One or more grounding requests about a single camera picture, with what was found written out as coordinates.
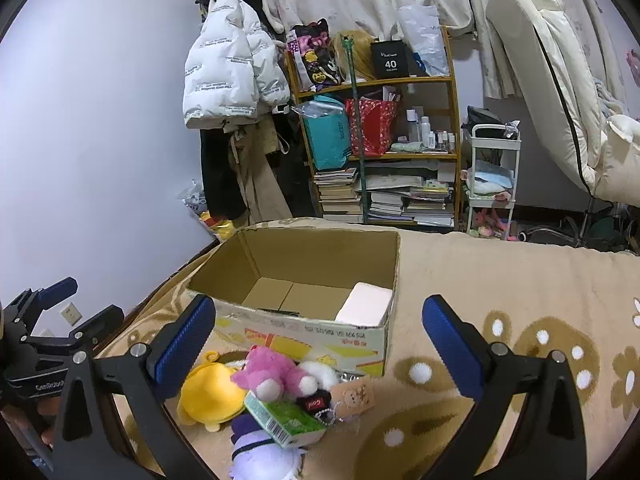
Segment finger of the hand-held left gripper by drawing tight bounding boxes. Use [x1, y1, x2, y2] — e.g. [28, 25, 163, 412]
[30, 305, 126, 356]
[2, 276, 79, 333]

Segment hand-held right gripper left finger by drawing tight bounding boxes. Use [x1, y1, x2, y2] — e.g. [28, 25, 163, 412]
[50, 294, 217, 480]

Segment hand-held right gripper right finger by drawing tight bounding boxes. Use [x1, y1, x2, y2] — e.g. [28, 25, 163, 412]
[421, 295, 588, 480]

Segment yellow plush toy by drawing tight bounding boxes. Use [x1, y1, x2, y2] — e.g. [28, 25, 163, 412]
[177, 351, 251, 433]

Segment brown bear keychain card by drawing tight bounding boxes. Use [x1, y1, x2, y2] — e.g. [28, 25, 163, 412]
[330, 377, 376, 423]

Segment green tissue packet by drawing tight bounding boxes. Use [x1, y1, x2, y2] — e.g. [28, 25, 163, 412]
[244, 391, 327, 450]

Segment printed cardboard box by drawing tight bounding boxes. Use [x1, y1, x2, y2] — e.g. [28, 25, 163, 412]
[186, 227, 402, 378]

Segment blue and pink plush toy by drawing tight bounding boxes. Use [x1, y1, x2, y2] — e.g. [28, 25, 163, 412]
[227, 412, 308, 480]

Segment person's left hand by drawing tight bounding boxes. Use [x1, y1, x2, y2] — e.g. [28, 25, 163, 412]
[0, 399, 63, 453]

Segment white foam block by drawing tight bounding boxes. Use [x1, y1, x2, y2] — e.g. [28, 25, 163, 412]
[334, 282, 394, 328]

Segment beige flower printed blanket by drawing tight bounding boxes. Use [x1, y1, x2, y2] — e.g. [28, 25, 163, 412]
[95, 217, 640, 480]

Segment pink toys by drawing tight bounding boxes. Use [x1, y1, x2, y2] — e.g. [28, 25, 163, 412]
[472, 207, 517, 239]

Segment pile of snack packets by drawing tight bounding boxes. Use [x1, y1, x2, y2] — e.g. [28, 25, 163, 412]
[176, 180, 237, 242]

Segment black label tag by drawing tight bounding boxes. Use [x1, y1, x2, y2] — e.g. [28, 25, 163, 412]
[295, 392, 333, 417]

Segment pile of magazines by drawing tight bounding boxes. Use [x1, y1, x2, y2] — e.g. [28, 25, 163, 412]
[367, 175, 456, 228]

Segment black hanging garment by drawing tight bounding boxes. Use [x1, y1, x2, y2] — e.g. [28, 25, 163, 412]
[200, 127, 249, 221]

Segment blue and white cloth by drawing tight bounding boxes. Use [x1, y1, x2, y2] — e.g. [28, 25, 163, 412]
[472, 160, 516, 196]

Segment metal chair base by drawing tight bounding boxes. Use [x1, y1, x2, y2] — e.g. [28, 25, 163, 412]
[520, 199, 640, 252]

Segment beige coat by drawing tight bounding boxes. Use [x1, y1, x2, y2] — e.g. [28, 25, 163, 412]
[227, 124, 293, 226]

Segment stack of books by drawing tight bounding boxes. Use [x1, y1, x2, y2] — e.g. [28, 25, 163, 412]
[312, 167, 363, 224]

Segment white trolley cart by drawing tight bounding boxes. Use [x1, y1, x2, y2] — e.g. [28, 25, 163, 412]
[466, 122, 522, 241]

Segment row of cosmetic bottles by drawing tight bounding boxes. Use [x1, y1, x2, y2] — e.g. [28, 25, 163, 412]
[405, 107, 458, 153]

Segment red shopping bag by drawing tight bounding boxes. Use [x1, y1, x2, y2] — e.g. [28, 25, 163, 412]
[345, 97, 401, 157]

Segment green pole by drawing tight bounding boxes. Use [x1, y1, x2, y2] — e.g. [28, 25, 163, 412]
[342, 35, 372, 226]

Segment wooden bookshelf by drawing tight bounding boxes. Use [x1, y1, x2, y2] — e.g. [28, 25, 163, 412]
[285, 25, 461, 233]

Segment teal shopping bag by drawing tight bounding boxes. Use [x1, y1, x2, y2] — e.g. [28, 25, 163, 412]
[299, 95, 351, 171]

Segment white puffer jacket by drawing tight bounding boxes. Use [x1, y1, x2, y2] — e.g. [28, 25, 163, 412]
[182, 0, 292, 131]

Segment black box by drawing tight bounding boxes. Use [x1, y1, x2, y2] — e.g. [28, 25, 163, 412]
[370, 39, 419, 80]

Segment cream folded mattress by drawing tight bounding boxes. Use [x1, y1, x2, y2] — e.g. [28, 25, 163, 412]
[487, 0, 640, 206]

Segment blond wig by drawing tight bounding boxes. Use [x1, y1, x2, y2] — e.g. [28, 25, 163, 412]
[332, 30, 379, 83]

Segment white plastic bag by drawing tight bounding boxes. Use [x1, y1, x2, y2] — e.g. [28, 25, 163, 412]
[397, 5, 451, 77]

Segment patterned black pink bag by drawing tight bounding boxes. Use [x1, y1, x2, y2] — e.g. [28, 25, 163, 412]
[287, 19, 346, 93]

